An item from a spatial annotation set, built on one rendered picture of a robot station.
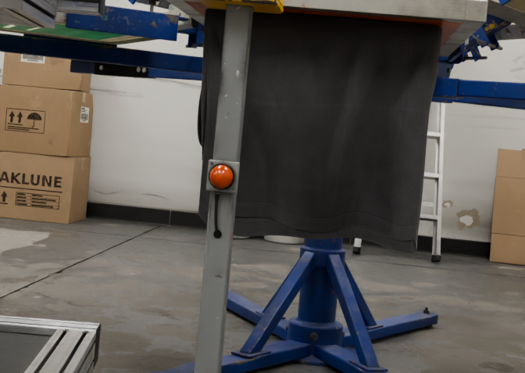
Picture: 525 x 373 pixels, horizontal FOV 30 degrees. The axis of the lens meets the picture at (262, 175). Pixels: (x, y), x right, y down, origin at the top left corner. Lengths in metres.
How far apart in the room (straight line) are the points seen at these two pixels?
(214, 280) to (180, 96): 5.04
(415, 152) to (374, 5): 0.29
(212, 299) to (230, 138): 0.26
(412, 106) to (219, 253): 0.49
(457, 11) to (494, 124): 4.78
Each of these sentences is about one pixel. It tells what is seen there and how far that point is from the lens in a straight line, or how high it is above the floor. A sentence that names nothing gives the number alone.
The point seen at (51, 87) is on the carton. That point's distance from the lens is 6.38.
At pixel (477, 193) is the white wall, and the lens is 6.54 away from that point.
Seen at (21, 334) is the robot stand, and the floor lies 0.21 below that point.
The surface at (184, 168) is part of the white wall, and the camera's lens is 6.60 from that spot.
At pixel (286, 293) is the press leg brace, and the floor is 0.22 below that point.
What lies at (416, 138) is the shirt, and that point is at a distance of 1.86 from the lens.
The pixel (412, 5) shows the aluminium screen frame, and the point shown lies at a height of 0.97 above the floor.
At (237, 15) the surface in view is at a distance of 1.59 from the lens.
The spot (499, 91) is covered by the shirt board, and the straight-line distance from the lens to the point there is 2.93.
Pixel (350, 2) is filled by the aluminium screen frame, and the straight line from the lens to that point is 1.77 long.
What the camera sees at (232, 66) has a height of 0.83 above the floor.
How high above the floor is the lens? 0.74
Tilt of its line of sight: 3 degrees down
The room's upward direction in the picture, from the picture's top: 5 degrees clockwise
